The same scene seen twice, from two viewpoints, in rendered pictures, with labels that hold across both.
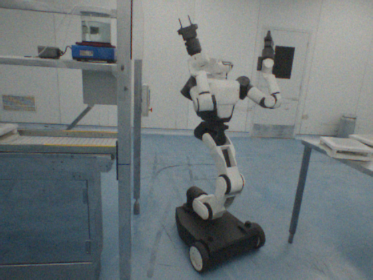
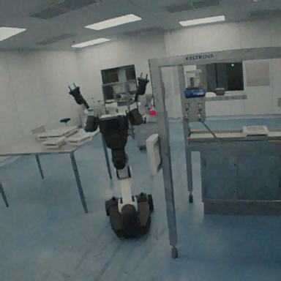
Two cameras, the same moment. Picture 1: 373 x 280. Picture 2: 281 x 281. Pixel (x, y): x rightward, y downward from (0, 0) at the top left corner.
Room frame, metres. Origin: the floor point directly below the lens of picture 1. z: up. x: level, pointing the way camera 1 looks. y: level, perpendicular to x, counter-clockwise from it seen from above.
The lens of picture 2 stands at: (3.69, 1.26, 1.62)
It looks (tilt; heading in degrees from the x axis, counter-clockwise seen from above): 16 degrees down; 212
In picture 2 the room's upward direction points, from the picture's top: 8 degrees counter-clockwise
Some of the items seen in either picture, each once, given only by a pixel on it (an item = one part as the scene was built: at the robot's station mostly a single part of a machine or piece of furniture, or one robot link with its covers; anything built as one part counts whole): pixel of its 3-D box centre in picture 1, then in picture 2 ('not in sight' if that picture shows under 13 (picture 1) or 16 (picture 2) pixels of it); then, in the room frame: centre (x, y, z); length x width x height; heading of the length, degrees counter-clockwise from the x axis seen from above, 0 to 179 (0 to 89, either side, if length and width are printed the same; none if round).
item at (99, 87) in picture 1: (104, 85); (193, 110); (1.56, 0.57, 1.22); 0.22 x 0.11 x 0.20; 100
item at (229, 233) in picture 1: (210, 218); (129, 209); (1.94, -0.12, 0.19); 0.64 x 0.52 x 0.33; 35
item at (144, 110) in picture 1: (145, 99); (155, 154); (2.31, 0.50, 1.05); 0.17 x 0.06 x 0.26; 10
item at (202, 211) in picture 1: (209, 207); (127, 204); (1.97, -0.10, 0.28); 0.21 x 0.20 x 0.13; 35
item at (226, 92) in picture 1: (214, 97); (114, 129); (2.00, -0.07, 1.15); 0.34 x 0.30 x 0.36; 125
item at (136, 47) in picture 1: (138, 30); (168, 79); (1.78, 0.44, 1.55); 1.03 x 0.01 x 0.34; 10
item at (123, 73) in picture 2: not in sight; (118, 83); (-2.90, -3.45, 1.43); 1.32 x 0.01 x 1.11; 98
